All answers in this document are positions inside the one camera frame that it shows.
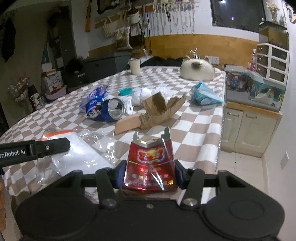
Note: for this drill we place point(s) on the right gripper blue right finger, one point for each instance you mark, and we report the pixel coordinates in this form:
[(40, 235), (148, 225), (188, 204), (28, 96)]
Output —
[(179, 172)]

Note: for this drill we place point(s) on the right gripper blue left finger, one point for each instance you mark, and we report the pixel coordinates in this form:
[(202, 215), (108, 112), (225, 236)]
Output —
[(120, 173)]

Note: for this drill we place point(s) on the red cigarette pack wrapper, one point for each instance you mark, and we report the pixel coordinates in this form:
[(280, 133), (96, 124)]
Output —
[(151, 165)]

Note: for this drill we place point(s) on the clear plastic bag orange strip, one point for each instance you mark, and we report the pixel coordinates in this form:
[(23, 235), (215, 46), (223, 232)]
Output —
[(89, 151)]

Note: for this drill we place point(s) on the crushed blue soda can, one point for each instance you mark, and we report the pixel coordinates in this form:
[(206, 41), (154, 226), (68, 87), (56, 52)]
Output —
[(107, 110)]

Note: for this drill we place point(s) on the torn brown cardboard piece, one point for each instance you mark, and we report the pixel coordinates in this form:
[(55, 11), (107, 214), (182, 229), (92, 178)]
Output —
[(157, 111)]

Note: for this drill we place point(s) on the white tissue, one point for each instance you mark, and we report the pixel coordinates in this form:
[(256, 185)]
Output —
[(140, 95)]

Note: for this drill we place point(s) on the blue purple plastic bag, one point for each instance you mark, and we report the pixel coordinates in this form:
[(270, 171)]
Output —
[(98, 92)]

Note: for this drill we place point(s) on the light blue tissue pack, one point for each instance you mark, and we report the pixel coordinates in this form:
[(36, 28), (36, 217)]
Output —
[(202, 95)]

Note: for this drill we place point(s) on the person left hand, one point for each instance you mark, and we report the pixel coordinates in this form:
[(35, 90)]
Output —
[(2, 208)]

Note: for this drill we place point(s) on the checkered tablecloth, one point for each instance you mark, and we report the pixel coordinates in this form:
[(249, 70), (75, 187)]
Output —
[(195, 130)]

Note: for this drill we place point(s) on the cream floor cabinet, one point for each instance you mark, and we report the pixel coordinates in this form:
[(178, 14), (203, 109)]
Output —
[(248, 129)]

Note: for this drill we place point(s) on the white cat plush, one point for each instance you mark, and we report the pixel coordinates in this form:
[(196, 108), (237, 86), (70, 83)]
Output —
[(197, 69)]

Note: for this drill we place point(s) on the dark storage box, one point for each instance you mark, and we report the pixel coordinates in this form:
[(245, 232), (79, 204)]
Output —
[(81, 71)]

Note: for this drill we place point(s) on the cream cup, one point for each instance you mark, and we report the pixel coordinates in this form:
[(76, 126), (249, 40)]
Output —
[(134, 64)]

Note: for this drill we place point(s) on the hanging tote bag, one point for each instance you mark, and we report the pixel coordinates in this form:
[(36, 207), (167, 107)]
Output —
[(122, 34)]

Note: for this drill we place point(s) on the white drawer unit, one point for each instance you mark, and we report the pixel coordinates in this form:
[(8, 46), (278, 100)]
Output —
[(273, 63)]

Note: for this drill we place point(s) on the dark window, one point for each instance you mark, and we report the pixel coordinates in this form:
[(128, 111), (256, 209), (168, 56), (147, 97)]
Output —
[(238, 14)]

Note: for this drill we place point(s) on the white wall socket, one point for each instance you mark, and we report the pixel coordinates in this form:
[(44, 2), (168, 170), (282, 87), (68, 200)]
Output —
[(284, 160)]

